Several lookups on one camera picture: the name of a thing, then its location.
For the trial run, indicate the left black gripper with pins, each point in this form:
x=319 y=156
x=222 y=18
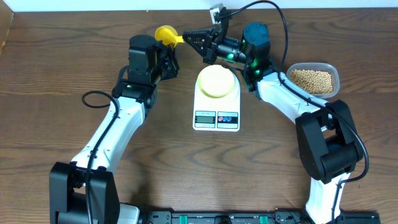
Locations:
x=168 y=53

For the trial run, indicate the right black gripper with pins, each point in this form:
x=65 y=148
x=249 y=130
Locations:
x=212 y=40

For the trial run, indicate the yellow plastic scoop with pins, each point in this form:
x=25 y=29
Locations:
x=169 y=36

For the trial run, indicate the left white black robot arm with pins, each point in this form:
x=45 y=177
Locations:
x=84 y=190

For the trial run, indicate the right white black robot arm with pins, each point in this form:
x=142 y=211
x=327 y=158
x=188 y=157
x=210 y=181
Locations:
x=330 y=149

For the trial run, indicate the yellow plastic bowl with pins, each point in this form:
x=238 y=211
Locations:
x=215 y=81

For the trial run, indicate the white digital kitchen scale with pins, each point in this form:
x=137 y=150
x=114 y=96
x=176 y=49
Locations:
x=217 y=114

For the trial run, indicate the clear container of soybeans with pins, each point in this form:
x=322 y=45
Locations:
x=318 y=79

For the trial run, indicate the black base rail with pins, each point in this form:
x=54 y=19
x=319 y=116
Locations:
x=279 y=216

